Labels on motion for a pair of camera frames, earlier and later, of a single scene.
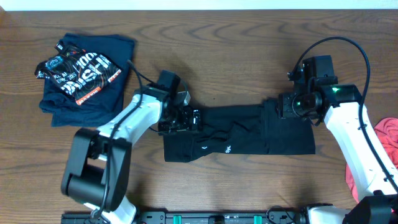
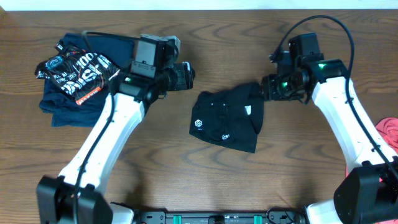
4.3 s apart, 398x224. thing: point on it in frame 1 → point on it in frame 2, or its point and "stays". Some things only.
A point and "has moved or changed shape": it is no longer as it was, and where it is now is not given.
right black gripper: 284,106 → 270,91
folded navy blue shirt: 103,107 stays
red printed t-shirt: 387,130 stays
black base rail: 243,217 stays
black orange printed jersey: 78,73 stays
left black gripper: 186,125 → 183,77
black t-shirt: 254,129 has moved or changed shape
